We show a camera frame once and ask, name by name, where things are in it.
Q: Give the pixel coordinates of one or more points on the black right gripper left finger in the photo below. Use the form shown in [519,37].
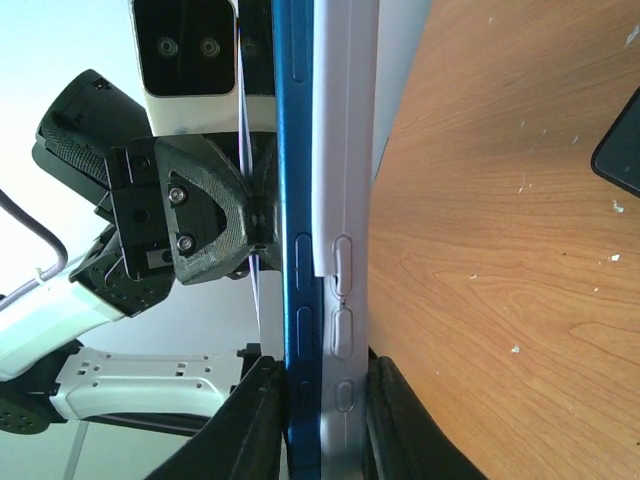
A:
[243,439]

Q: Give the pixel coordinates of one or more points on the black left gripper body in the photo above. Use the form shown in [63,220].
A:
[137,208]

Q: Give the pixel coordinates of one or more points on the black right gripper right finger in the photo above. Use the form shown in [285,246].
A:
[403,439]

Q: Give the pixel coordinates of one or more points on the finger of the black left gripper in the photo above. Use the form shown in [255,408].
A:
[216,217]

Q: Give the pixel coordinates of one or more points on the blue phone black screen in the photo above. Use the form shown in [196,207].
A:
[302,292]

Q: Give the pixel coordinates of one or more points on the lavender phone case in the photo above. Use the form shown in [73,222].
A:
[343,95]

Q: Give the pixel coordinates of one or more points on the purple phone black screen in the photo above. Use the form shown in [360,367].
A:
[616,158]

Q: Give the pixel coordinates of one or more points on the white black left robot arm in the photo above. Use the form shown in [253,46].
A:
[47,375]

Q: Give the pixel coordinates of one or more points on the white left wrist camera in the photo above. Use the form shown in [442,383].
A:
[205,65]

